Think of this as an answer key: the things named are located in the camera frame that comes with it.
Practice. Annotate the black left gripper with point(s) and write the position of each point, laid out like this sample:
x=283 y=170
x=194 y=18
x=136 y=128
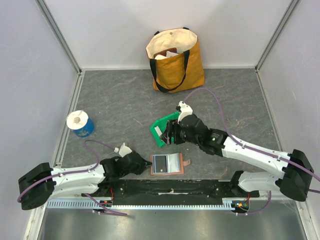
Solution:
x=144 y=164

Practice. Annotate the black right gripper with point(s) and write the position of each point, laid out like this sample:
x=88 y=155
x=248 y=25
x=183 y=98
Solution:
x=173 y=132

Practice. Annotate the black credit card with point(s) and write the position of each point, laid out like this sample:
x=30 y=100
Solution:
x=166 y=136
x=160 y=164

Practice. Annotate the green plastic bin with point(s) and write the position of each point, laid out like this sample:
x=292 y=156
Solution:
x=162 y=124

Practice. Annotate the pink leather card holder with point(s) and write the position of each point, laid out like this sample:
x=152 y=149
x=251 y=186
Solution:
x=175 y=163

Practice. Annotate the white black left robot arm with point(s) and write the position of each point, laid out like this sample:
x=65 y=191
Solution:
x=44 y=183

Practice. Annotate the white cards in bin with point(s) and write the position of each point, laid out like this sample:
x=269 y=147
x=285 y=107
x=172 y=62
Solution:
x=158 y=131

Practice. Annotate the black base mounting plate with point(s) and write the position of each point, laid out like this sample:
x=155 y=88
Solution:
x=170 y=192

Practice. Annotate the mustard yellow tote bag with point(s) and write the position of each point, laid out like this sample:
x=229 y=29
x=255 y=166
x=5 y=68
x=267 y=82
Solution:
x=182 y=72

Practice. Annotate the white paper in bag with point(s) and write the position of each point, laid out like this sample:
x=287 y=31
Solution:
x=165 y=55

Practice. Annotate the blue white tissue roll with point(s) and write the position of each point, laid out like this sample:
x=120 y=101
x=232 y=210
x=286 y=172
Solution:
x=80 y=123

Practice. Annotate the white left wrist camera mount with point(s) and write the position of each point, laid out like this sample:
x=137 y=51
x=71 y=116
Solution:
x=123 y=150

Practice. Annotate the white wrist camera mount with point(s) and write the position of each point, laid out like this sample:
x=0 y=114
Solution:
x=123 y=150
x=184 y=110

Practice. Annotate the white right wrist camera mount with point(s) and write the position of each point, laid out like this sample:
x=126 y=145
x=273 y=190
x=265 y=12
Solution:
x=184 y=110

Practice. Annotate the grey slotted cable duct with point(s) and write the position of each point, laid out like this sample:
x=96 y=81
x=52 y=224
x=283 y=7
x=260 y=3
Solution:
x=69 y=203

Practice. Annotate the right aluminium frame post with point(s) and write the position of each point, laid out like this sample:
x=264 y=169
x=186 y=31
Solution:
x=293 y=4

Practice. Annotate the aluminium frame post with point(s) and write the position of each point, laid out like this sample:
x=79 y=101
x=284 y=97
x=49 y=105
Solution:
x=58 y=34
x=293 y=4

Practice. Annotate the left aluminium frame post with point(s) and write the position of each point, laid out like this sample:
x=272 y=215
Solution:
x=58 y=34

